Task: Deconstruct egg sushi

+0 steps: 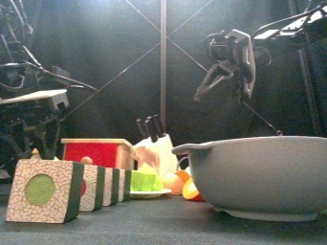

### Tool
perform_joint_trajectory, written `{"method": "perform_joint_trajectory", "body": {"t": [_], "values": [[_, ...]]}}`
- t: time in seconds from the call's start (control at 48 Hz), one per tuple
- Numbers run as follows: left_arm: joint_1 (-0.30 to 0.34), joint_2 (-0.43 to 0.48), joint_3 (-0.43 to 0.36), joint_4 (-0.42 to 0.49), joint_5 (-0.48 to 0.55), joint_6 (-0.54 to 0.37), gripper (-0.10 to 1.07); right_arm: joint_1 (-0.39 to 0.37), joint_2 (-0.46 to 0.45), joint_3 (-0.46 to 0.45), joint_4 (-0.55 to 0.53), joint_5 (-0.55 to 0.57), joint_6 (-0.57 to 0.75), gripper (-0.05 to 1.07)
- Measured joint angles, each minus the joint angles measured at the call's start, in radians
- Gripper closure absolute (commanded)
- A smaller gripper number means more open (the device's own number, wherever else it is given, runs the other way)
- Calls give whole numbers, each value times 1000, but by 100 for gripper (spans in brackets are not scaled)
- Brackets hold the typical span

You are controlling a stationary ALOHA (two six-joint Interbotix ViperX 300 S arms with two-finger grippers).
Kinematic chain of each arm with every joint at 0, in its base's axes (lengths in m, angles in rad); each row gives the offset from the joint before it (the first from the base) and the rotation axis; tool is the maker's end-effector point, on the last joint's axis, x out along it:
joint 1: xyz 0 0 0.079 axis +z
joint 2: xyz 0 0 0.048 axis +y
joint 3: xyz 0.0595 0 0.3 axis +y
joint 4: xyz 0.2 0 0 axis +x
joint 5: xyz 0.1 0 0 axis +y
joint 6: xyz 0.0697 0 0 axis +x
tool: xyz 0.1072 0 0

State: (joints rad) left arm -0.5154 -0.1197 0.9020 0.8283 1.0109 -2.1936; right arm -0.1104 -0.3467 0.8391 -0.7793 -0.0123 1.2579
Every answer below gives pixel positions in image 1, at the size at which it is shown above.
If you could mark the orange toy food piece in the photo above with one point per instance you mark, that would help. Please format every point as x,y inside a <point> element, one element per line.
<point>183,175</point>

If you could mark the vertical metal frame pole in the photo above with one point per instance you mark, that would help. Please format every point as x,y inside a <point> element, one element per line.
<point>163,63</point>

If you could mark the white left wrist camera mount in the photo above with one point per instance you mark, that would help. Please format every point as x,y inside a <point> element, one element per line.
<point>40,96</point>

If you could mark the large grey mixing bowl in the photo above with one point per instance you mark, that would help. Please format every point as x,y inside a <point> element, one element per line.
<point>259,175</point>

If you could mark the red wooden drawer box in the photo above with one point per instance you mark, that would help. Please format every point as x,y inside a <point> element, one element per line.
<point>101,152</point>

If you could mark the patterned sushi roll block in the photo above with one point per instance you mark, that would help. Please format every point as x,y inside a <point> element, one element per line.
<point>124,184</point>
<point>111,186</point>

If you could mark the cream toy tip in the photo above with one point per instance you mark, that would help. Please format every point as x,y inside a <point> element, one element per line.
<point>35,154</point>

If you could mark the small white plate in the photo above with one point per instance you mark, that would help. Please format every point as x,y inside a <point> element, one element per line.
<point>149,193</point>

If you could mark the white knife block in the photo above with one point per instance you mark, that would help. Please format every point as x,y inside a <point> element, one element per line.
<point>159,154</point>

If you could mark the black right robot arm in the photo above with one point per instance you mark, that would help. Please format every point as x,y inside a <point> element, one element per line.
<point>304,28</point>

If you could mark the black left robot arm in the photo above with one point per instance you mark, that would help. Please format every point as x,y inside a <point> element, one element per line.
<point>16,35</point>

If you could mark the yellow-green toy food piece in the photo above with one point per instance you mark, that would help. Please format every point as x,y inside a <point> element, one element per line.
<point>153,173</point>

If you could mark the green toy food cube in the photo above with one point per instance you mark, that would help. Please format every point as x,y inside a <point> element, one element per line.
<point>141,181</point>

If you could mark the sushi block with red centre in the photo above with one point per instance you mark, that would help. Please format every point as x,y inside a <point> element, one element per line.
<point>89,188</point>

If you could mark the orange yellow toy pepper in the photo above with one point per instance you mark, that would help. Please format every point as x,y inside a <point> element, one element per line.
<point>189,191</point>

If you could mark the sushi block with green centre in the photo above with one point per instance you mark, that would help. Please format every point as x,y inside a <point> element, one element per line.
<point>40,190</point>

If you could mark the orange fruit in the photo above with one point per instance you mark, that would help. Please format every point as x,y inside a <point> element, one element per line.
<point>172,184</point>

